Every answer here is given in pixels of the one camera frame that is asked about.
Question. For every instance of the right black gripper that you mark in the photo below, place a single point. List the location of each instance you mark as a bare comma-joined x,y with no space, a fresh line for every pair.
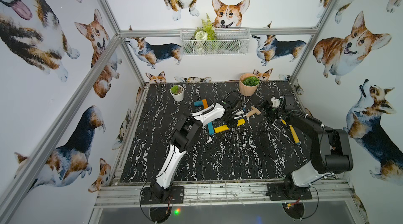
269,104

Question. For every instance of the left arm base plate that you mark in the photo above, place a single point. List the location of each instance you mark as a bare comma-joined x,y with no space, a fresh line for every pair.
153,195

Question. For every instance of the orange block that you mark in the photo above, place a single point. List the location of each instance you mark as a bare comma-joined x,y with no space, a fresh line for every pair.
205,104

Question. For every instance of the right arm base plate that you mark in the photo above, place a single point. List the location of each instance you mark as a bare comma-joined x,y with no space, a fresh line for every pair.
280,192

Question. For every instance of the white wire wall basket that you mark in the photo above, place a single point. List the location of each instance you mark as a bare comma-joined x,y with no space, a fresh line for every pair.
229,42

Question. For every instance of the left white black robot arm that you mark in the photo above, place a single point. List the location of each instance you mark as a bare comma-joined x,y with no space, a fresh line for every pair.
186,135

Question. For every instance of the terracotta plant pot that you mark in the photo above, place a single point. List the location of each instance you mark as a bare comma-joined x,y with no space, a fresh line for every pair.
248,84

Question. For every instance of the small white plant pot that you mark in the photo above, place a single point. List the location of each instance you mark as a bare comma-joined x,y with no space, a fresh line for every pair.
177,92

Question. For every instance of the long teal block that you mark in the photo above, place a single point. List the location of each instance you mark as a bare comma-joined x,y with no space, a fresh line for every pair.
210,129

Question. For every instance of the green fern with white flower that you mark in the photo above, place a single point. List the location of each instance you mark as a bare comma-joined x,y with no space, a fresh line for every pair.
205,36

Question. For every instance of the aluminium front rail frame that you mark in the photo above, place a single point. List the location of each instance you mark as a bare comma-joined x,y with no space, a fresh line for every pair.
194,194

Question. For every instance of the short teal block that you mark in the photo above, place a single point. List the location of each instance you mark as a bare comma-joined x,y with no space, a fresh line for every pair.
198,103

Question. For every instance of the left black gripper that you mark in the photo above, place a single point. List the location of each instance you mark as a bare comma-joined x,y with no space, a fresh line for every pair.
239,114

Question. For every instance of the yellow toy shovel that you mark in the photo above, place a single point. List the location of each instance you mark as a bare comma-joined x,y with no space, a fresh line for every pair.
293,132

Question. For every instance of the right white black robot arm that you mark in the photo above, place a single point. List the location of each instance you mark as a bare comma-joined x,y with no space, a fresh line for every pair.
330,152

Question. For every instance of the yellow block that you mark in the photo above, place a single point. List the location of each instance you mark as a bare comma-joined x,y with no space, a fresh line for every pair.
221,129
241,122

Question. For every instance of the natural wood block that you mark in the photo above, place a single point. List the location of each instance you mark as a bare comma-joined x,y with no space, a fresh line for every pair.
255,110
251,113

